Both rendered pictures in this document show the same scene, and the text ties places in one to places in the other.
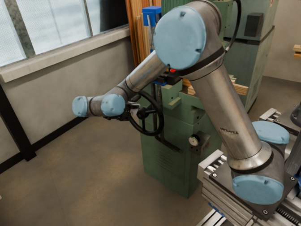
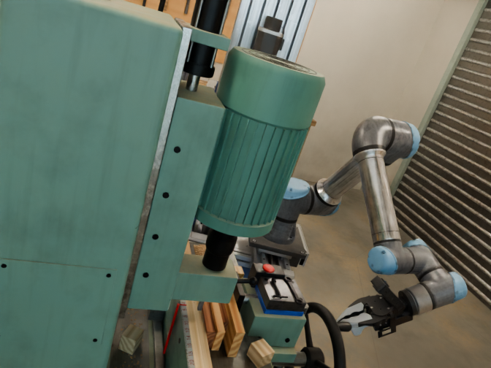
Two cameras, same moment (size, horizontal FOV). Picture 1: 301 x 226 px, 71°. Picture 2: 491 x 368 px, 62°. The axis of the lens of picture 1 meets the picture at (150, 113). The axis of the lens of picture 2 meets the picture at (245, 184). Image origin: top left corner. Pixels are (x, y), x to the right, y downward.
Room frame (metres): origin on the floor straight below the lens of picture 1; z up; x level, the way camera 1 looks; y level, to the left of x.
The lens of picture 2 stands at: (1.86, 0.18, 1.57)
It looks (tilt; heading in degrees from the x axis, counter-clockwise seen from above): 22 degrees down; 208
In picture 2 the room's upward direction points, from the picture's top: 18 degrees clockwise
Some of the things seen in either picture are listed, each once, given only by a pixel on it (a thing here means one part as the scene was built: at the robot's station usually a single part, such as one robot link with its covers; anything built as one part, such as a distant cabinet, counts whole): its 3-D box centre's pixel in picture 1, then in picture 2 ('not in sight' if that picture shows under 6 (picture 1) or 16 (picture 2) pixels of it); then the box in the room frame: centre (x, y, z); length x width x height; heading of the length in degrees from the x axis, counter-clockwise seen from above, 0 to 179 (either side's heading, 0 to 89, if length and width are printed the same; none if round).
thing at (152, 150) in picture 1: (184, 132); not in sight; (1.31, -0.26, 0.35); 0.58 x 0.45 x 0.71; 139
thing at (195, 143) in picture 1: (194, 141); not in sight; (0.89, -0.24, 0.65); 0.06 x 0.04 x 0.08; 49
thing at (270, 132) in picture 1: (264, 144); (291, 197); (0.48, -0.35, 0.98); 0.13 x 0.12 x 0.14; 149
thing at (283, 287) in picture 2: (165, 76); (277, 287); (1.03, -0.09, 0.99); 0.13 x 0.11 x 0.06; 49
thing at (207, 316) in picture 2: not in sight; (202, 307); (1.17, -0.20, 0.92); 0.20 x 0.02 x 0.05; 49
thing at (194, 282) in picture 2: not in sight; (199, 280); (1.23, -0.20, 1.03); 0.14 x 0.07 x 0.09; 139
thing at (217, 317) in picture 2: not in sight; (210, 305); (1.16, -0.19, 0.93); 0.22 x 0.02 x 0.06; 49
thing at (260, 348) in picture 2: not in sight; (260, 353); (1.17, -0.03, 0.92); 0.04 x 0.04 x 0.03; 73
